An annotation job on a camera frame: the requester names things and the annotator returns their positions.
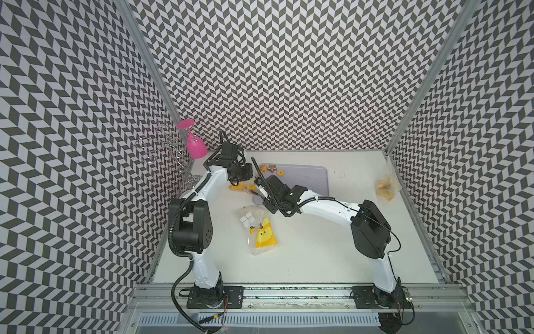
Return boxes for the chrome glass drying rack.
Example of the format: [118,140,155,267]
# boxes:
[133,125,201,192]

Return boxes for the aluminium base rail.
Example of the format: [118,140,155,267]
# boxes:
[125,283,475,313]

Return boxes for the clear bag yellow chick print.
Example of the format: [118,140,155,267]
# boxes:
[236,205,279,256]

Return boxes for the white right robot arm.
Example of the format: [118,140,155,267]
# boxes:
[254,175,399,294]

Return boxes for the lilac plastic tray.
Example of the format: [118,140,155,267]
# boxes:
[259,163,330,196]

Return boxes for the clear resealable bag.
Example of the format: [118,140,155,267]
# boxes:
[375,156,401,202]

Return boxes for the pink upside-down wine glass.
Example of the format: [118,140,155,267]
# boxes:
[177,119,208,159]

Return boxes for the steel black-tipped tongs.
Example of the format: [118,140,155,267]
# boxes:
[248,182,269,200]

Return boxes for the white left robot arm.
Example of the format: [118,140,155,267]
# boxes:
[168,139,253,298]

